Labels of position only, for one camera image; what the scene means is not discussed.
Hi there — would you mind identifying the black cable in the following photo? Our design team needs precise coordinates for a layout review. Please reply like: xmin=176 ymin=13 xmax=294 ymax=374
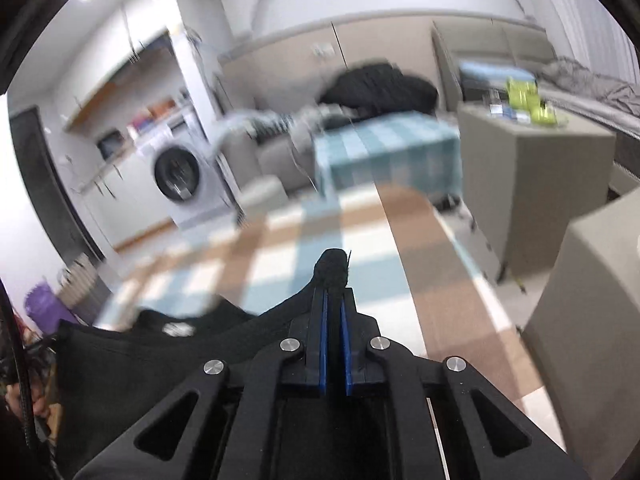
xmin=0 ymin=280 xmax=58 ymax=480

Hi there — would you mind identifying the brown blue plaid tablecloth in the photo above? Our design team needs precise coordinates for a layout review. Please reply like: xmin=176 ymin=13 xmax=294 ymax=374
xmin=95 ymin=185 xmax=568 ymax=461

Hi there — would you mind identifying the purple bag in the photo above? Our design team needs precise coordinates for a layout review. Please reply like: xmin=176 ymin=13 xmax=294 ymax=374
xmin=25 ymin=282 xmax=77 ymax=336

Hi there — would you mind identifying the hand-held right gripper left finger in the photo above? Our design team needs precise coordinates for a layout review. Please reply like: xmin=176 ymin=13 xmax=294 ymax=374
xmin=75 ymin=287 xmax=328 ymax=480

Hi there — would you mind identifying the white curtain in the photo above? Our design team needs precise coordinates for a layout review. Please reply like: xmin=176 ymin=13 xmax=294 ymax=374
xmin=540 ymin=0 xmax=640 ymax=71

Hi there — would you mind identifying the black knit sweater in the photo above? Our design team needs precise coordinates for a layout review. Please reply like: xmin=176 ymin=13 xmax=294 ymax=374
xmin=54 ymin=247 xmax=353 ymax=480

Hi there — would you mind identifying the low beige side table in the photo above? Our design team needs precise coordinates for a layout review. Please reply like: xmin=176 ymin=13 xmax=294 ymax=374
xmin=520 ymin=195 xmax=640 ymax=480

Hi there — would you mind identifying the blue pillow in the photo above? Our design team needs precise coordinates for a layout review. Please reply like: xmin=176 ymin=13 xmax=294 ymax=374
xmin=460 ymin=60 xmax=537 ymax=83

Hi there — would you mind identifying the grey duvet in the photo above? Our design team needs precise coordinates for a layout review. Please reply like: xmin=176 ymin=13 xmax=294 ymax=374
xmin=537 ymin=57 xmax=640 ymax=116

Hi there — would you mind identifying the small table with blue plaid cloth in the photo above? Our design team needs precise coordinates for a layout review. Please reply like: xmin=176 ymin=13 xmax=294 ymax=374
xmin=315 ymin=112 xmax=463 ymax=206

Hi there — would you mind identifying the bed with beige headboard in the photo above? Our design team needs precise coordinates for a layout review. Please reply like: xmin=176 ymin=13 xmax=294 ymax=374
xmin=432 ymin=17 xmax=640 ymax=181

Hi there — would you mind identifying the grey garment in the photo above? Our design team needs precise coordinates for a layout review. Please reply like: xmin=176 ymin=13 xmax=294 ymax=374
xmin=290 ymin=105 xmax=351 ymax=148

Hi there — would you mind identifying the white washing machine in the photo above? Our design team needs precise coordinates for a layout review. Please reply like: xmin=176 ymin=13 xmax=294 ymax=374
xmin=150 ymin=110 xmax=238 ymax=231

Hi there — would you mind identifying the black puffer jacket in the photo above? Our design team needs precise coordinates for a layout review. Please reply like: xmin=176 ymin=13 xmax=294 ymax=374
xmin=320 ymin=62 xmax=441 ymax=111

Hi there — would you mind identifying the light grey blanket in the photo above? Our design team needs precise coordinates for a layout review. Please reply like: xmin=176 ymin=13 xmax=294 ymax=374
xmin=210 ymin=110 xmax=281 ymax=156

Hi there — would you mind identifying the grey sofa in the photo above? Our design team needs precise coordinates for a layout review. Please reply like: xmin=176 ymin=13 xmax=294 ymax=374
xmin=217 ymin=110 xmax=326 ymax=196

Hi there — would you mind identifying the white wall cabinet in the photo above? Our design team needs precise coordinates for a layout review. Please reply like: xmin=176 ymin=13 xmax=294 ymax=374
xmin=60 ymin=5 xmax=176 ymax=128

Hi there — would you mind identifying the white base cabinet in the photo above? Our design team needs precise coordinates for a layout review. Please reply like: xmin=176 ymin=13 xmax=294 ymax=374
xmin=70 ymin=155 xmax=176 ymax=256

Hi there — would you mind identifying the woven laundry basket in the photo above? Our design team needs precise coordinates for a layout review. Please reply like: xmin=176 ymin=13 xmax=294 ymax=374
xmin=57 ymin=255 xmax=110 ymax=313

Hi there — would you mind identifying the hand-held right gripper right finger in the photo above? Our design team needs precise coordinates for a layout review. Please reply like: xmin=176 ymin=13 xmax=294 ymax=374
xmin=341 ymin=287 xmax=591 ymax=480

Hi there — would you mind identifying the round white stool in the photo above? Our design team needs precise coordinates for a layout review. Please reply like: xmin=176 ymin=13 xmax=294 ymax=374
xmin=239 ymin=175 xmax=287 ymax=213

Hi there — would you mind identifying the green toy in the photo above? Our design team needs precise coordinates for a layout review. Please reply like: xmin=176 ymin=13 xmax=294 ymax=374
xmin=505 ymin=77 xmax=557 ymax=127

